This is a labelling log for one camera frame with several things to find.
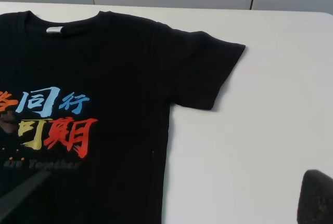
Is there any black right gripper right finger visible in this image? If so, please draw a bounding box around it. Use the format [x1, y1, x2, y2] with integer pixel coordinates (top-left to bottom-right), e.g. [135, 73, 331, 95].
[297, 169, 333, 224]

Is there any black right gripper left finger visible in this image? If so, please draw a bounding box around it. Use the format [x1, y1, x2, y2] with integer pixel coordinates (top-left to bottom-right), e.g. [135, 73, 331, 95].
[1, 171, 51, 220]

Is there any black printed t-shirt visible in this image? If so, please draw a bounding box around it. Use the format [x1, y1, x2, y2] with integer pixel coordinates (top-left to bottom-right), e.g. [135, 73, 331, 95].
[1, 11, 245, 223]

